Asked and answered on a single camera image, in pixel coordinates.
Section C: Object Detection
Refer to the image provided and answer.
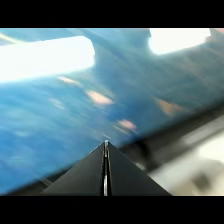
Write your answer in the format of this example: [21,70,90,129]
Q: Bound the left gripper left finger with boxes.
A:
[41,142,106,197]

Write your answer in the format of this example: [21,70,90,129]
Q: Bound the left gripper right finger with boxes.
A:
[107,141,172,197]

